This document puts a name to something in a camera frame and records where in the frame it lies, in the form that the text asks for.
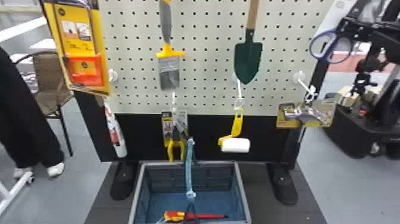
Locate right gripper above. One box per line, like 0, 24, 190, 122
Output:
337, 17, 376, 43

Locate yellow paint roller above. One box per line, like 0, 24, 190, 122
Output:
217, 107, 252, 154

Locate white pegboard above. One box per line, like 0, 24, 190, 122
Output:
73, 0, 336, 206

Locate metal tool on yellow card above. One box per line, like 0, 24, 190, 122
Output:
276, 98, 338, 129

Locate yellow pliers on card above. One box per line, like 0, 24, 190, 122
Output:
161, 109, 189, 163

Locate person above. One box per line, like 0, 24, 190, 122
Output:
0, 46, 67, 180

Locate blue scissors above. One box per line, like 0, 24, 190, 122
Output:
309, 0, 390, 65

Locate yellow grey paint brush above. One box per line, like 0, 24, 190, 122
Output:
155, 0, 186, 91

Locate brown chair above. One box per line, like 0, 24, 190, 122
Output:
11, 49, 74, 157

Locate orange tool on yellow card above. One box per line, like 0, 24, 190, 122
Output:
42, 0, 112, 97

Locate red white carded tool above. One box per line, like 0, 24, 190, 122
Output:
102, 96, 129, 159

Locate red yellow screwdriver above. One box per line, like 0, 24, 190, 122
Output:
162, 210, 229, 223

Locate white frame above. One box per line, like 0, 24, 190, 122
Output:
0, 170, 35, 217

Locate blue basket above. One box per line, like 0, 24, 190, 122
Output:
127, 137, 252, 224

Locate green trowel with wooden handle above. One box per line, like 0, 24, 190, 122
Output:
233, 0, 264, 85

